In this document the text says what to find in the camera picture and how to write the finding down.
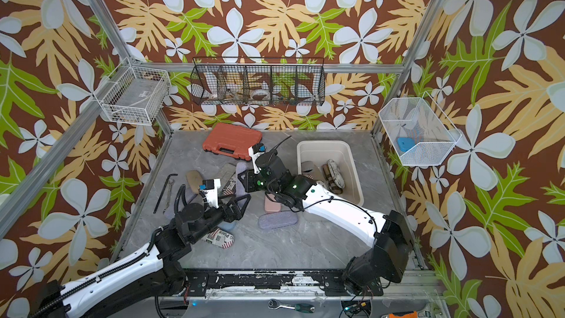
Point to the black wire basket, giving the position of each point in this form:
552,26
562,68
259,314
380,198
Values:
258,81

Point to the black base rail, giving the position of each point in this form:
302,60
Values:
290,282

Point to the black hex key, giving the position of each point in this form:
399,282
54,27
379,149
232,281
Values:
169,181

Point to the ratchet wrench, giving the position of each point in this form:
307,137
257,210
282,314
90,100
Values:
298,307

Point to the plaid glasses case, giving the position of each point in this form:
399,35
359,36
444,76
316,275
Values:
330,181

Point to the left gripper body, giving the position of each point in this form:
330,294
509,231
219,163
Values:
214,217

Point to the lavender glasses case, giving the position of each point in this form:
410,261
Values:
277,220

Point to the white wire basket left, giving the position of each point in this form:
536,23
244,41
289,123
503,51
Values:
133,94

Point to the cream plastic storage box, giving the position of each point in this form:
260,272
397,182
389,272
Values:
319,152

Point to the red plastic tool case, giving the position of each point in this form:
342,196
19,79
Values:
231,140

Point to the blue glasses case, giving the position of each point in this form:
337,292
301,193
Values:
227,226

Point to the blue object in basket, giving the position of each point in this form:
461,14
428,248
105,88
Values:
405,144

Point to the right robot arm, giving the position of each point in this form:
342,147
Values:
387,235

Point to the pale purple glasses case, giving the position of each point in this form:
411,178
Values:
240,177

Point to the tan glasses case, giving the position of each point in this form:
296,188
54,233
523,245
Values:
194,180

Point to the small pink glasses case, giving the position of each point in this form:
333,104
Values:
271,206

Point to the white mesh basket right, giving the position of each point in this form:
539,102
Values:
423,120

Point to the light grey glasses case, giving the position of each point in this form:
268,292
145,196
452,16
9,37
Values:
225,173

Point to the floral print glasses case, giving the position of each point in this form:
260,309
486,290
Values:
335,174

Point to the flag print glasses case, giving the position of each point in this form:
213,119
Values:
220,238

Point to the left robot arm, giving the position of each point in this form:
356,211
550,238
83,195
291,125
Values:
151,271

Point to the grey fabric glasses case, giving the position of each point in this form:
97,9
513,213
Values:
306,168

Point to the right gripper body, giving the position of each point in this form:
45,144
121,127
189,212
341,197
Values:
257,182

